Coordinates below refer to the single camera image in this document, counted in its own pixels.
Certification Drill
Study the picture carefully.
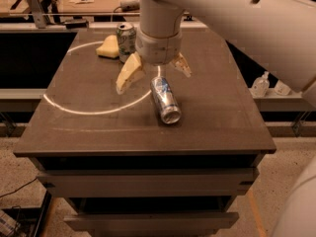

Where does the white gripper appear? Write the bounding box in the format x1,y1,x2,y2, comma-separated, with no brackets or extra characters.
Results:
116,28,192,95

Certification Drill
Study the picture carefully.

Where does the silver blue redbull can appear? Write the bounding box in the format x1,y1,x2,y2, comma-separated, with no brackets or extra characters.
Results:
150,77,182,124

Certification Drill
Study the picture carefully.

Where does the black floor crate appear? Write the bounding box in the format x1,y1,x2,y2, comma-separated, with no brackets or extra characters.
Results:
0,192,51,237

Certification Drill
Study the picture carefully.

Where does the cabinet drawer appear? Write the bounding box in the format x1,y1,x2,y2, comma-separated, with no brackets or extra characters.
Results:
38,168,259,198
64,212,239,236

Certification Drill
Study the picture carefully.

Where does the yellow sponge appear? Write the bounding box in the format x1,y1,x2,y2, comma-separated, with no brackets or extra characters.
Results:
96,35,119,58

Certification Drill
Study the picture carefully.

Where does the grey drawer cabinet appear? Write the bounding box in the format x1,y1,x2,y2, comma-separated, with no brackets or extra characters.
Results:
13,28,277,237

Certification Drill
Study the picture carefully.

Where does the black floor cable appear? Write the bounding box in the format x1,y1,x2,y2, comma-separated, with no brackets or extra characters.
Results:
0,177,40,199

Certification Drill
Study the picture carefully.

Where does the white power strip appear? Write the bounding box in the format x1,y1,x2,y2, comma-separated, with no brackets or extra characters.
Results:
120,0,140,11

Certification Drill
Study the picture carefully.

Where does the upper cabinet drawer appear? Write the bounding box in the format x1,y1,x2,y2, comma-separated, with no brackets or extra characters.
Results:
38,168,259,198

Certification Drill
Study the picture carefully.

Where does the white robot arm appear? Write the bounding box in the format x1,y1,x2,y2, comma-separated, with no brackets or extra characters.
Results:
136,0,316,107

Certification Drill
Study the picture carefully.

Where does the lower cabinet drawer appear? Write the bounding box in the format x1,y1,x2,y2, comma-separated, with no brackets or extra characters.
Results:
64,212,239,236

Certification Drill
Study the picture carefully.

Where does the green white soda can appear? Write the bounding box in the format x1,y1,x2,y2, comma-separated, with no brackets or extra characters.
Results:
116,22,136,63

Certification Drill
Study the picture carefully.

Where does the left metal bracket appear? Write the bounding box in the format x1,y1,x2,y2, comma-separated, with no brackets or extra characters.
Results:
26,0,47,29

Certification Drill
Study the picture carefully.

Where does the clear sanitizer bottle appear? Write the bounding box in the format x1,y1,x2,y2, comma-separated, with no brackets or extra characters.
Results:
251,71,270,98

